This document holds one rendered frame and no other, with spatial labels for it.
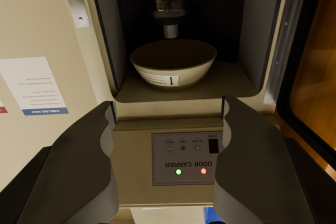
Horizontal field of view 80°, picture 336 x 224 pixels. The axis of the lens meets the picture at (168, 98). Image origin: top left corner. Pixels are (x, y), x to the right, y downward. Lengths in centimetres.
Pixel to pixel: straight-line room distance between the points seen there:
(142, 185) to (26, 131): 91
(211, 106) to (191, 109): 4
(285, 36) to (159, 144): 26
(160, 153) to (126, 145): 6
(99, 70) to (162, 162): 19
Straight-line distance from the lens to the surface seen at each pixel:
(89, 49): 34
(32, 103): 108
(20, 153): 136
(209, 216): 43
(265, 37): 35
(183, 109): 37
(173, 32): 40
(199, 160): 36
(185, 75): 36
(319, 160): 42
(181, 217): 66
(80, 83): 91
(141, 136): 37
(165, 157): 36
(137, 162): 37
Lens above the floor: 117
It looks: 33 degrees up
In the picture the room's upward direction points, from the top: 175 degrees clockwise
